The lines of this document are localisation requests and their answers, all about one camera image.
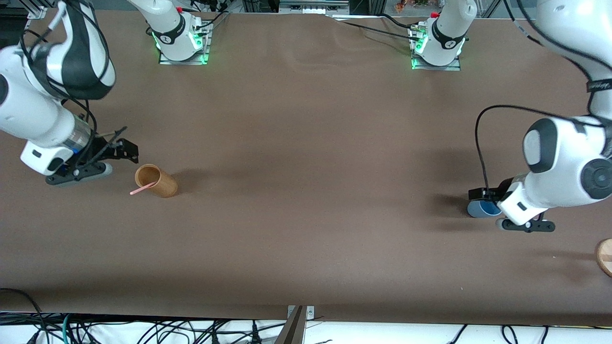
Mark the blue cup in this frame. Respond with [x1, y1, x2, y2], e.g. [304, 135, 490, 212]
[467, 198, 503, 219]

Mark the brown wooden cup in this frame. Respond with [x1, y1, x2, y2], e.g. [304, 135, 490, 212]
[134, 164, 178, 198]

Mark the round wooden disc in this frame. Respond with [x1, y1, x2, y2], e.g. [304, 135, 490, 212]
[596, 238, 612, 278]

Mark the dark metal bar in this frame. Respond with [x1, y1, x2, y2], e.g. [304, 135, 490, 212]
[274, 306, 306, 344]

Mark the grey metal box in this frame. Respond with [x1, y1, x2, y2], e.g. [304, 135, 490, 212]
[279, 0, 350, 14]

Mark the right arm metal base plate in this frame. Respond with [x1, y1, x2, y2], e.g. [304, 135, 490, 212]
[158, 21, 211, 65]

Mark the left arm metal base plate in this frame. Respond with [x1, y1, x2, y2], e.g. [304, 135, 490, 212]
[410, 26, 462, 72]

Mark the black floor cable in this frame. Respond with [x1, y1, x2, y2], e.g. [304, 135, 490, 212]
[0, 288, 46, 335]

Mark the black cable on table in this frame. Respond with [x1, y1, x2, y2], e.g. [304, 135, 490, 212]
[330, 13, 424, 43]

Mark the small metal bracket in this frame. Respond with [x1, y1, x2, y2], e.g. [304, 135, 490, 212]
[287, 305, 315, 322]

